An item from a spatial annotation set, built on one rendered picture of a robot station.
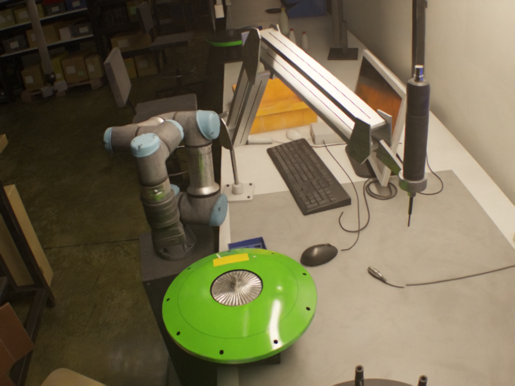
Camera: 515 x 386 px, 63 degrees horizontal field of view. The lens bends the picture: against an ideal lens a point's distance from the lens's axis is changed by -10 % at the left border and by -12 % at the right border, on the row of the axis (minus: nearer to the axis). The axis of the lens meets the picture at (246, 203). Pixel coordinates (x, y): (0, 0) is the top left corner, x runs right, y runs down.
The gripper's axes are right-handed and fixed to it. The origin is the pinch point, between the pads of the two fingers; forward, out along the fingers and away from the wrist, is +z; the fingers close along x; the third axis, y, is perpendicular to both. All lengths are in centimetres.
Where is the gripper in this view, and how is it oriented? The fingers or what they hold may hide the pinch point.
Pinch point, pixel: (174, 255)
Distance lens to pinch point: 114.3
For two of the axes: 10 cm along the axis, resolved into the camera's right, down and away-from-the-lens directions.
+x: 9.7, -2.2, 1.3
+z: 1.2, 8.3, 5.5
